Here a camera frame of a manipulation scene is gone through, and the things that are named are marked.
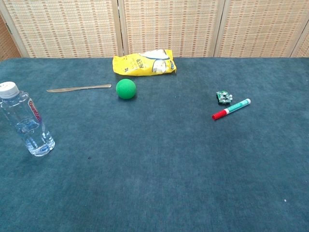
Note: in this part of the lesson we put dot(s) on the yellow snack bag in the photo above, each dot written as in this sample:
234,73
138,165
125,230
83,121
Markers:
135,65

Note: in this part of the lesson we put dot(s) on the small green circuit board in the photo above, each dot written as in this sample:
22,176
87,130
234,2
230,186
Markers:
223,97

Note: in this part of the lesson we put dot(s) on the clear plastic water bottle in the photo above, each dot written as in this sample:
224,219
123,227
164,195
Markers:
24,116

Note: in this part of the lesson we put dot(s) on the red capped whiteboard marker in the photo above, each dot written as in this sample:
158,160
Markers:
231,109

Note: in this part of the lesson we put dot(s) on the blue table cloth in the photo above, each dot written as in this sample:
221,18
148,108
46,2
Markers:
154,169

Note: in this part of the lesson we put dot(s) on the silver table knife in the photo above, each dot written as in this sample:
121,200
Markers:
72,89

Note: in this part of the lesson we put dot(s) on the green foam ball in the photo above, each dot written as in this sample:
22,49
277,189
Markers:
126,89

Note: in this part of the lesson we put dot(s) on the woven bamboo screen panel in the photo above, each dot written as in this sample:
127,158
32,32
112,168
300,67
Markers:
7,46
67,29
169,26
260,29
303,48

